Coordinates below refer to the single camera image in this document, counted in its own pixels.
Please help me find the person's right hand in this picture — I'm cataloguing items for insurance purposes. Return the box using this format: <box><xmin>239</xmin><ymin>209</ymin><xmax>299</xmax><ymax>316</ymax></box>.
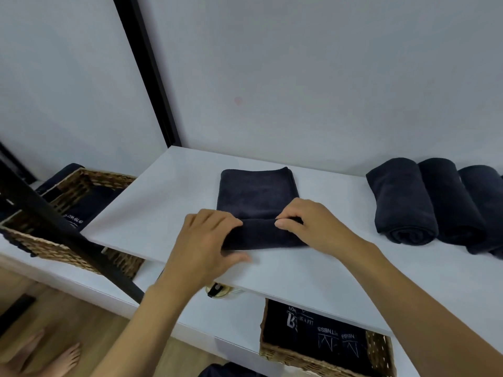
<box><xmin>274</xmin><ymin>198</ymin><xmax>382</xmax><ymax>268</ymax></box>

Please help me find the person's left hand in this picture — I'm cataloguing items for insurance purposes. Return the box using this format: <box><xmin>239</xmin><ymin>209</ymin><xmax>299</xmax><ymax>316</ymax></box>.
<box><xmin>157</xmin><ymin>209</ymin><xmax>254</xmax><ymax>295</ymax></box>

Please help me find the woven wicker basket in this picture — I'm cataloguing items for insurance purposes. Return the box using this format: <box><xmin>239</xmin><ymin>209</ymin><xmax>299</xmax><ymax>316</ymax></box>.
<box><xmin>258</xmin><ymin>298</ymin><xmax>398</xmax><ymax>377</ymax></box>

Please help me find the person's right forearm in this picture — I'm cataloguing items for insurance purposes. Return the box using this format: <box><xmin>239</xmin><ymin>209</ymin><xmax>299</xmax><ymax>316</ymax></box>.
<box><xmin>349</xmin><ymin>245</ymin><xmax>503</xmax><ymax>377</ymax></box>

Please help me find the person's left forearm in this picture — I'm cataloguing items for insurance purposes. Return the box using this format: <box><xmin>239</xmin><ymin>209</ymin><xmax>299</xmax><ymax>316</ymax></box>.
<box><xmin>90</xmin><ymin>282</ymin><xmax>197</xmax><ymax>377</ymax></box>

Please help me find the person's dark clothing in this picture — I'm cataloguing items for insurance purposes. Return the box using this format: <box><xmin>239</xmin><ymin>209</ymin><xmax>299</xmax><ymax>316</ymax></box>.
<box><xmin>198</xmin><ymin>362</ymin><xmax>268</xmax><ymax>377</ymax></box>

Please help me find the person's bare foot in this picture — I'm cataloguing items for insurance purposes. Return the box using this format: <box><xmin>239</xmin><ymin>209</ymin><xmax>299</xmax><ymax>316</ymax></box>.
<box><xmin>0</xmin><ymin>328</ymin><xmax>46</xmax><ymax>375</ymax></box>
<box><xmin>39</xmin><ymin>342</ymin><xmax>82</xmax><ymax>377</ymax></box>

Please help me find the gold black object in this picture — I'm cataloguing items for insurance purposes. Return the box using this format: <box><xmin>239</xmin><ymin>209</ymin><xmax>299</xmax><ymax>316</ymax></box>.
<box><xmin>204</xmin><ymin>282</ymin><xmax>244</xmax><ymax>300</ymax></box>

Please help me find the large wicker hamper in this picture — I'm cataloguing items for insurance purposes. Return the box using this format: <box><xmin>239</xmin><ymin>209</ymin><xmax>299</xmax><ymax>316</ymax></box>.
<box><xmin>0</xmin><ymin>168</ymin><xmax>146</xmax><ymax>279</ymax></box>

